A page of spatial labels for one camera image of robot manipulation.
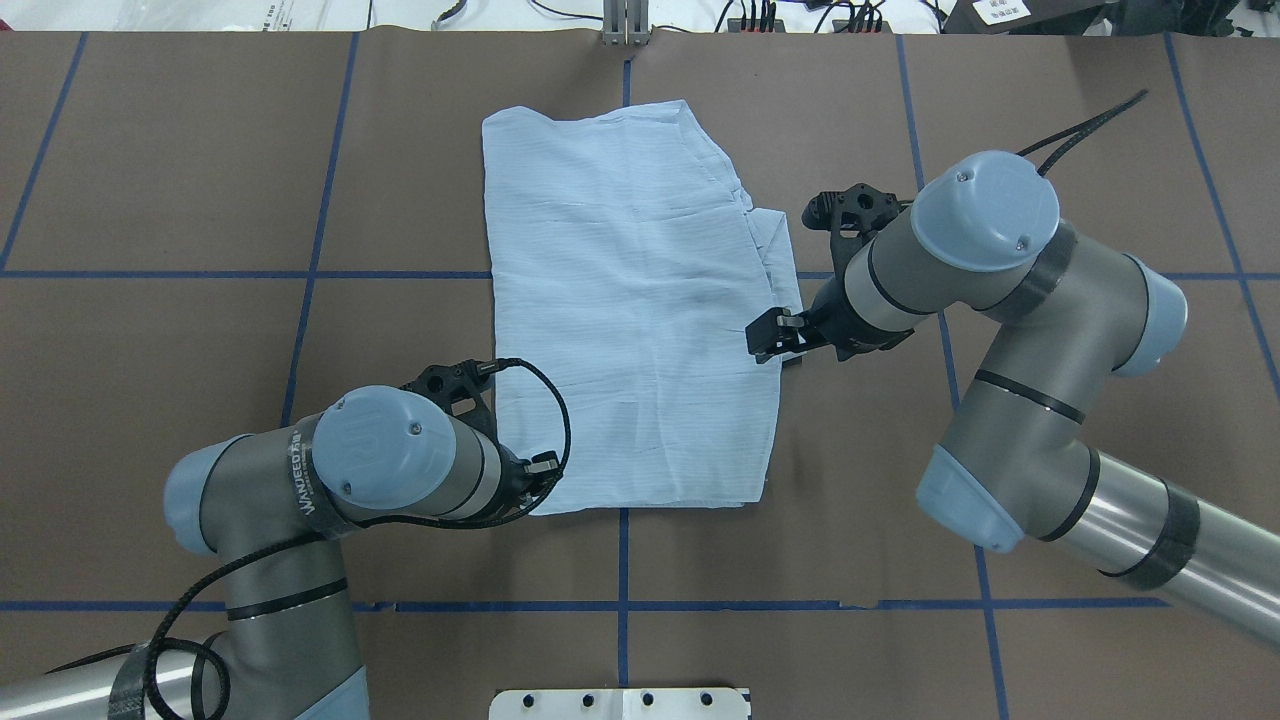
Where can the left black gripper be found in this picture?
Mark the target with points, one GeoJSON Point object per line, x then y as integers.
{"type": "Point", "coordinates": [511, 479]}

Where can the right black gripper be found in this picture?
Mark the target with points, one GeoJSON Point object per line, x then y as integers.
{"type": "Point", "coordinates": [836, 322]}

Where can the light blue button shirt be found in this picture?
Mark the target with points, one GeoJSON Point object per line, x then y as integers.
{"type": "Point", "coordinates": [627, 259]}

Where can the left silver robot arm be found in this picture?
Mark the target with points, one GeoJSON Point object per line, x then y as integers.
{"type": "Point", "coordinates": [271, 633]}

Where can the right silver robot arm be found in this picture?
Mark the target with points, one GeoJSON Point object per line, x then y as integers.
{"type": "Point", "coordinates": [1071, 313]}

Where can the black orange adapter upper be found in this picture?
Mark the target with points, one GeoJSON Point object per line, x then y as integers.
{"type": "Point", "coordinates": [758, 17]}

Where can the black orange adapter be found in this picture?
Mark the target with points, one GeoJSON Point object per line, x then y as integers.
{"type": "Point", "coordinates": [758, 17]}
{"type": "Point", "coordinates": [854, 18]}

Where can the black orange adapter lower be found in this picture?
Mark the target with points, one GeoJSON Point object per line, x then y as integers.
{"type": "Point", "coordinates": [854, 18]}

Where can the aluminium frame post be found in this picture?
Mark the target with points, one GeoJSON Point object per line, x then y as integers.
{"type": "Point", "coordinates": [626, 23]}

